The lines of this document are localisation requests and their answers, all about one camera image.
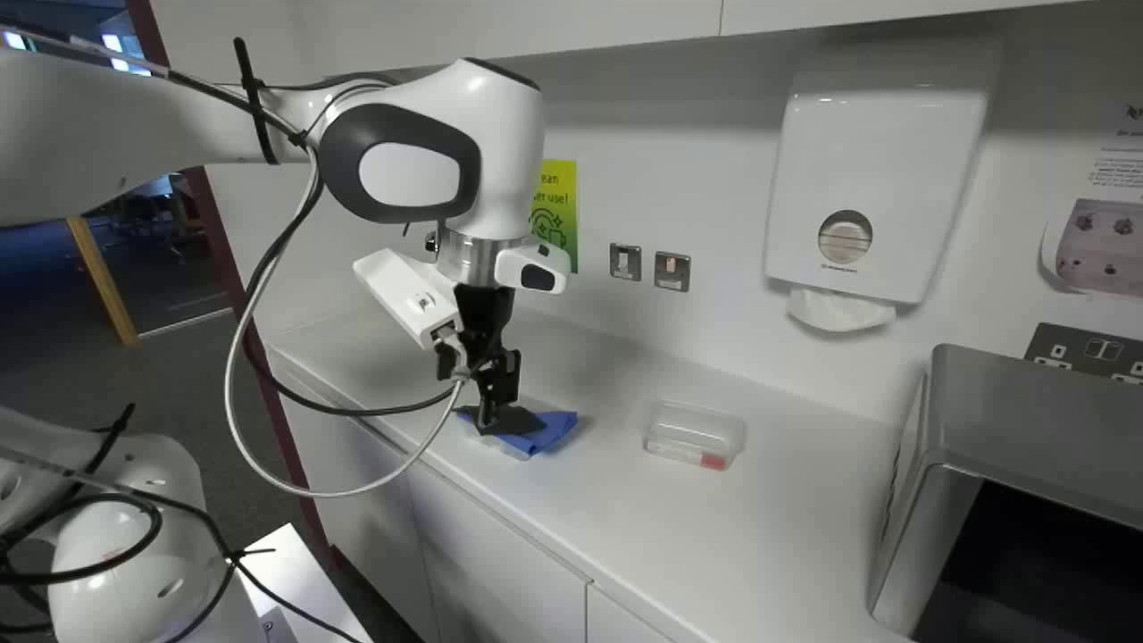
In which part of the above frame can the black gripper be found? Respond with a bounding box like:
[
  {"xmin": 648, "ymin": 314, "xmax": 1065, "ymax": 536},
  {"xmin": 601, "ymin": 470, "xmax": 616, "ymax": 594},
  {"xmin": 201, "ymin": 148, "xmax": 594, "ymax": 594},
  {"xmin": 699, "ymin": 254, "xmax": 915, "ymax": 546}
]
[{"xmin": 455, "ymin": 283, "xmax": 529, "ymax": 433}]

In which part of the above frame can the white wide upper cabinet door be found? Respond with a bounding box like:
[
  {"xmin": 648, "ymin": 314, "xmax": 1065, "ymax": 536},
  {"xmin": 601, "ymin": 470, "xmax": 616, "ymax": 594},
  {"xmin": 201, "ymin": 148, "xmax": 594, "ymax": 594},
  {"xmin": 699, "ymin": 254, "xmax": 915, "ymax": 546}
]
[{"xmin": 149, "ymin": 0, "xmax": 725, "ymax": 79}]

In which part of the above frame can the black cable strap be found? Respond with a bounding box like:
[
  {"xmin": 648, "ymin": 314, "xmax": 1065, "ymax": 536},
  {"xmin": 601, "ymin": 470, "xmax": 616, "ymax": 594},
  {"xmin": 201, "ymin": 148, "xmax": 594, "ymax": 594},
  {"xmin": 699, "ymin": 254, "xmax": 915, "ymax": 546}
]
[{"xmin": 234, "ymin": 33, "xmax": 287, "ymax": 166}]

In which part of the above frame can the clear container with red label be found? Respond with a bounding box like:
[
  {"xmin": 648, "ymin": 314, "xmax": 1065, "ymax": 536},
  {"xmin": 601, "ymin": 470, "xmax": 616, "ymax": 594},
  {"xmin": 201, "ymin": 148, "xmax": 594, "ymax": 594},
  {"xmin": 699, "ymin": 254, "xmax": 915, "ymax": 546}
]
[{"xmin": 640, "ymin": 403, "xmax": 750, "ymax": 470}]

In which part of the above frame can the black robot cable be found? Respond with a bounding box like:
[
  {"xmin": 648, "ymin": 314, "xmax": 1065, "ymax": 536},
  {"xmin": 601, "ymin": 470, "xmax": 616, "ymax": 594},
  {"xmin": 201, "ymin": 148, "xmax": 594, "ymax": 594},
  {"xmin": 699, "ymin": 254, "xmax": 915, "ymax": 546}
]
[{"xmin": 234, "ymin": 66, "xmax": 469, "ymax": 421}]

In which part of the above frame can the white paper towel dispenser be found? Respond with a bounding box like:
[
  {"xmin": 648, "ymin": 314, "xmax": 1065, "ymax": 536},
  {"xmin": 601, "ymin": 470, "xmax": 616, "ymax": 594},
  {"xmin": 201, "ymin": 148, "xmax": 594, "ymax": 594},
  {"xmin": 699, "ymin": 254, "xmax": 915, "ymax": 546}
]
[{"xmin": 761, "ymin": 85, "xmax": 992, "ymax": 338}]

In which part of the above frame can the green clean after use poster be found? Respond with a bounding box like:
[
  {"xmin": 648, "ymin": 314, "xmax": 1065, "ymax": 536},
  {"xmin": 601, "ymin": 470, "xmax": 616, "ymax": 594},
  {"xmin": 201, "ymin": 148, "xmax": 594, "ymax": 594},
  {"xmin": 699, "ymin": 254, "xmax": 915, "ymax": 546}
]
[{"xmin": 529, "ymin": 158, "xmax": 586, "ymax": 278}]

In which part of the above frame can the blue hand towel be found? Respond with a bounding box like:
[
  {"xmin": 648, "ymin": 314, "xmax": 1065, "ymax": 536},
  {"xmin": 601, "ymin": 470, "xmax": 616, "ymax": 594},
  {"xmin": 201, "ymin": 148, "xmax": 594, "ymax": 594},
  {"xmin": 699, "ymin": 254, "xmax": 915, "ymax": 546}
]
[{"xmin": 456, "ymin": 403, "xmax": 591, "ymax": 463}]

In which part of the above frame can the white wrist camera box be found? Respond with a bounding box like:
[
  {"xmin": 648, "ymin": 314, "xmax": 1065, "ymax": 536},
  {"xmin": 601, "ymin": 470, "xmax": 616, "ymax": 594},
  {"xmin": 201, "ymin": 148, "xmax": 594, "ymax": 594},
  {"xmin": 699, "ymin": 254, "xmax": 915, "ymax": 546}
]
[{"xmin": 349, "ymin": 247, "xmax": 464, "ymax": 348}]

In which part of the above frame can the white base cabinet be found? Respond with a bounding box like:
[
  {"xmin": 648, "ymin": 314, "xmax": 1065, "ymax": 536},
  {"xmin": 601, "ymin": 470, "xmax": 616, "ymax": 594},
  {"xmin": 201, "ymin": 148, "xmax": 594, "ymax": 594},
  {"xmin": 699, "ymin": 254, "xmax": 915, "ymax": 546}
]
[{"xmin": 268, "ymin": 344, "xmax": 909, "ymax": 643}]

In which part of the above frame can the white robot stand board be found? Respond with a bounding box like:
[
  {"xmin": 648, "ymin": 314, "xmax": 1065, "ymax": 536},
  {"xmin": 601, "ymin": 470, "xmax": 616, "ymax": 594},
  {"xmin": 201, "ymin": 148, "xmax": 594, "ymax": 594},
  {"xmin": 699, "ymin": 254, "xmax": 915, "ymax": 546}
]
[{"xmin": 234, "ymin": 522, "xmax": 376, "ymax": 643}]

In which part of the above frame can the silver countertop appliance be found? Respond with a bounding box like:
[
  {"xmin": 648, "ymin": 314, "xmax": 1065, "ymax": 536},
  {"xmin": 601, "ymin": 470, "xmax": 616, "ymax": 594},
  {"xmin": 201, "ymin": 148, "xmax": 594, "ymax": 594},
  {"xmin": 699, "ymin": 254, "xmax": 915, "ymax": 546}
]
[{"xmin": 866, "ymin": 338, "xmax": 1143, "ymax": 643}]

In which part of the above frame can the silver wall socket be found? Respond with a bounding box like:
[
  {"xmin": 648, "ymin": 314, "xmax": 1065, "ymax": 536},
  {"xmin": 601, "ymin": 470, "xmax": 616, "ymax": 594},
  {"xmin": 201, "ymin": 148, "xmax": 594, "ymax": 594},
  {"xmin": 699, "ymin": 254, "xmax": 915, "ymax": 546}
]
[
  {"xmin": 649, "ymin": 247, "xmax": 694, "ymax": 296},
  {"xmin": 607, "ymin": 239, "xmax": 648, "ymax": 284}
]

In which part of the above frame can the dark red door frame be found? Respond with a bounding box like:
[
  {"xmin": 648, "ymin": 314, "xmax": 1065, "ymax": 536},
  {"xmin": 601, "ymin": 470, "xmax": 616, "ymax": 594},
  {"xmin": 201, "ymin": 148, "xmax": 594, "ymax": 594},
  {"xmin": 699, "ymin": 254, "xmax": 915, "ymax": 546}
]
[{"xmin": 124, "ymin": 0, "xmax": 339, "ymax": 565}]

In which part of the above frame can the yellow post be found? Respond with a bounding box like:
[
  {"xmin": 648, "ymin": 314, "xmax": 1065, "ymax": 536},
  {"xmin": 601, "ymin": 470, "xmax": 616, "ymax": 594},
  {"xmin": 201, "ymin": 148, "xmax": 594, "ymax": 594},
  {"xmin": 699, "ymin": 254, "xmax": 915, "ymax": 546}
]
[{"xmin": 66, "ymin": 210, "xmax": 143, "ymax": 348}]

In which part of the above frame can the notice with pink photo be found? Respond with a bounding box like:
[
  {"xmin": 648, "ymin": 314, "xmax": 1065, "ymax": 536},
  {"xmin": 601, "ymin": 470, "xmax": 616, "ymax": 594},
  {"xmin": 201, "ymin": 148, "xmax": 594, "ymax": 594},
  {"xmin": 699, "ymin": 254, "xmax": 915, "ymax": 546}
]
[{"xmin": 1041, "ymin": 194, "xmax": 1143, "ymax": 300}]

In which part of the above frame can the black base cable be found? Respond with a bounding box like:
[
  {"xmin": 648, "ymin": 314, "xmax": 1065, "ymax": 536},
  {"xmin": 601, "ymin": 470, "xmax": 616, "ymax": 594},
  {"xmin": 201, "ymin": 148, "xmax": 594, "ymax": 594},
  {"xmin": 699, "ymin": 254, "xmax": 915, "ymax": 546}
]
[{"xmin": 0, "ymin": 398, "xmax": 366, "ymax": 643}]

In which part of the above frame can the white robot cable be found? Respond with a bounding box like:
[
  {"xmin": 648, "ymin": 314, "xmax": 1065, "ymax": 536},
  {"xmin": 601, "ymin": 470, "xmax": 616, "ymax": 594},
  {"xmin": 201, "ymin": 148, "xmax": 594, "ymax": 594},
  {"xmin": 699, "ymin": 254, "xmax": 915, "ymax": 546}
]
[{"xmin": 219, "ymin": 148, "xmax": 472, "ymax": 502}]

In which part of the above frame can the white paper notice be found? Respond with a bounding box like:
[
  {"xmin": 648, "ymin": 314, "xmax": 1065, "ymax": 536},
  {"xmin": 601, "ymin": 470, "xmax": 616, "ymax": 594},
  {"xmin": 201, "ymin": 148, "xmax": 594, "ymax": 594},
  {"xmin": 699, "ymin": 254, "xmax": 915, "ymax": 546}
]
[{"xmin": 1079, "ymin": 98, "xmax": 1143, "ymax": 194}]

